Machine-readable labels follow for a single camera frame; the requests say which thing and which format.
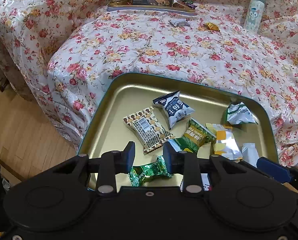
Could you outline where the shiny green candy packet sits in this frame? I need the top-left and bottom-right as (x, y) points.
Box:
(128, 155), (173, 187)

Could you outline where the olive green snack packet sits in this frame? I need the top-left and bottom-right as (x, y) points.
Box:
(168, 118), (216, 154)

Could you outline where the red white snack packet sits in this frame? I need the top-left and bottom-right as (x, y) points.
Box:
(201, 173), (212, 191)

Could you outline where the silver white snack bar packet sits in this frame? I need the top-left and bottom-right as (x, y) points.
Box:
(241, 143), (259, 167)

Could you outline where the beige patterned cracker packet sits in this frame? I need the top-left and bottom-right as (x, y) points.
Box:
(123, 106), (175, 155)

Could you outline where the yellow white snack packet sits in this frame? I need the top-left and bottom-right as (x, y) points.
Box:
(206, 123), (242, 161)

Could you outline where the navy white biscuit packet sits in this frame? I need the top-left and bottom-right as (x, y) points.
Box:
(153, 90), (195, 129)

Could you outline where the green white snack packet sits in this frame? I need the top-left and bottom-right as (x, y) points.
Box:
(223, 102), (257, 125)

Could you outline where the gold tray with snacks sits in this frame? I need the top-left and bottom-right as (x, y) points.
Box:
(107, 0), (196, 15)

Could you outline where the empty gold metal tray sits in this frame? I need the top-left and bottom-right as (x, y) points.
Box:
(77, 72), (280, 192)

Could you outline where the floral sofa cover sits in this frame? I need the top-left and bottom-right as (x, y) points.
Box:
(0, 0), (298, 166)

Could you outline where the gold foil candy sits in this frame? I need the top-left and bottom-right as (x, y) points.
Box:
(204, 22), (220, 32)

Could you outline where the small white candy wrapper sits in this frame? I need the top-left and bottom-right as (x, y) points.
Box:
(169, 19), (190, 28)

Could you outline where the cat print water bottle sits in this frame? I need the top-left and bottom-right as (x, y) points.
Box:
(243, 0), (266, 33)

